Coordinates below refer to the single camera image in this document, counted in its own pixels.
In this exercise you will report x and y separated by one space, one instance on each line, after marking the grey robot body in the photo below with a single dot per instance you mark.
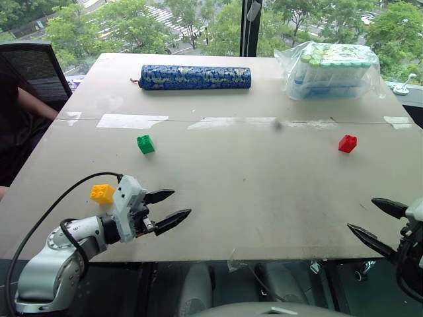
264 310

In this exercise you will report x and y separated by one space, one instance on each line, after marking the yellow toy brick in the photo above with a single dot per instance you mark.
101 195

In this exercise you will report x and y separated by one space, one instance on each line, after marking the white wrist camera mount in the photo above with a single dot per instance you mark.
417 209
127 204

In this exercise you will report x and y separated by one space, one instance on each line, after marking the crumpled clear tape scrap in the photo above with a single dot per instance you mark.
238 261

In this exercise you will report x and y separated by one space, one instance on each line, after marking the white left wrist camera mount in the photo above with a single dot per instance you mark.
127 204

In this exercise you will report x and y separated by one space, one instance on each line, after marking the blue patterned rolled mat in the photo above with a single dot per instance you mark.
195 77

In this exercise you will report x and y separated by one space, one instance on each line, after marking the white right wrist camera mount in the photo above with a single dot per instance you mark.
417 209

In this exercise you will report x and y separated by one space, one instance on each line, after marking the clear bag of tubes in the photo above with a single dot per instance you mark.
330 71

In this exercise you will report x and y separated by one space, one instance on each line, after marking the white desk lamp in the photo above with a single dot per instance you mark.
401 88

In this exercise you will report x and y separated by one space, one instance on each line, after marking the person in dark clothes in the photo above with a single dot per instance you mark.
16 132

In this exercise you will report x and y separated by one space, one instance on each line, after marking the green toy brick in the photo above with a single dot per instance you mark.
146 145

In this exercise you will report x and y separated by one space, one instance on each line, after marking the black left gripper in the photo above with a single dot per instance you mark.
143 219

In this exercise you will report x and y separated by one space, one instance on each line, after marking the red toy brick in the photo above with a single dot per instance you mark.
347 144

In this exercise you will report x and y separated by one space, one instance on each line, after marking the black window frame post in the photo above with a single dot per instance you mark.
249 29

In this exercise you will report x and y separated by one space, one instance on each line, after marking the black mesh office chair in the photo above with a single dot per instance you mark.
36 72

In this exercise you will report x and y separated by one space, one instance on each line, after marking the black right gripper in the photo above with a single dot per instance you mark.
411 241

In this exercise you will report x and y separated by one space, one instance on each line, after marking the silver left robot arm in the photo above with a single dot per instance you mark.
49 264

